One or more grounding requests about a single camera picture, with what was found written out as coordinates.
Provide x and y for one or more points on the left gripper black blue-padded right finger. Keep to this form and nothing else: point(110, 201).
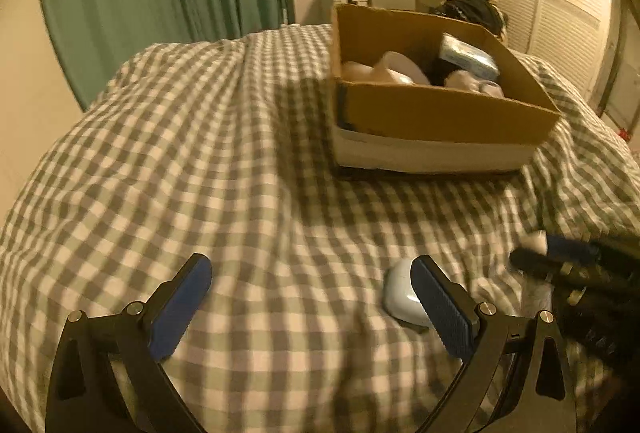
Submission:
point(538, 395)

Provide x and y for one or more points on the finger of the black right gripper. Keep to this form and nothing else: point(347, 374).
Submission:
point(550, 265)

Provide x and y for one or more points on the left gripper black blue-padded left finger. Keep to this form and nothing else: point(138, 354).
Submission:
point(83, 393)

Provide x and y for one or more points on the white labelled tube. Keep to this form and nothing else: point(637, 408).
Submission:
point(536, 294)

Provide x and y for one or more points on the light blue earbuds case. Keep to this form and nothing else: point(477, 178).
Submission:
point(399, 298)

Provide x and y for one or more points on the blue white tissue pack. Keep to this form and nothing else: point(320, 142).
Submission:
point(468, 57)

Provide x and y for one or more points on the white tape roll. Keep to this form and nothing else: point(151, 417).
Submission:
point(397, 68)

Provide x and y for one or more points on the brown cardboard box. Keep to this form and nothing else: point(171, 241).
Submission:
point(407, 128)

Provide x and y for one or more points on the black clothes on chair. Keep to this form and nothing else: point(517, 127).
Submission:
point(477, 12)

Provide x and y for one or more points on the grey white checkered bedspread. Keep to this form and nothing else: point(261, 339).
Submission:
point(223, 148)

